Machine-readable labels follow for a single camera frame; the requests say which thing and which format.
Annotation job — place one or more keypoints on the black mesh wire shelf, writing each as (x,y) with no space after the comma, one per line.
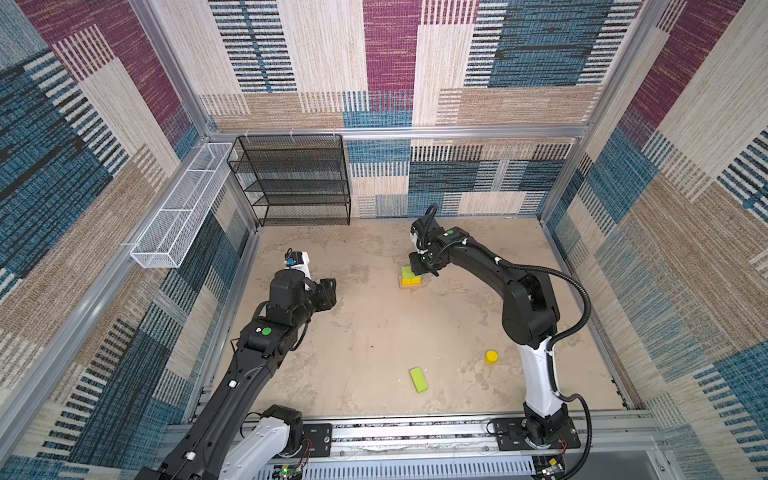
(294,180)

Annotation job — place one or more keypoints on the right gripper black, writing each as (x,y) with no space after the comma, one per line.
(418,268)

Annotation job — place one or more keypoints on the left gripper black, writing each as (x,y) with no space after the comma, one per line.
(323,293)

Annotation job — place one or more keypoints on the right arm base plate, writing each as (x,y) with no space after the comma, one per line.
(521,433)

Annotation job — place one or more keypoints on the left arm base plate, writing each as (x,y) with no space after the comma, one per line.
(311,441)

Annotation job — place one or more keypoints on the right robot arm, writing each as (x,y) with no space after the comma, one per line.
(530,315)

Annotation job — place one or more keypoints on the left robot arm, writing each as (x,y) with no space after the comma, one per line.
(277,327)

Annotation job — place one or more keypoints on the white mesh wall basket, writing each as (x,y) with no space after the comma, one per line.
(166,241)

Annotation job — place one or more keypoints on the yellow cylinder block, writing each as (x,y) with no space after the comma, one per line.
(491,357)

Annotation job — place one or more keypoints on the aluminium front rail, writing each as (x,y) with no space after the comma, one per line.
(615,445)

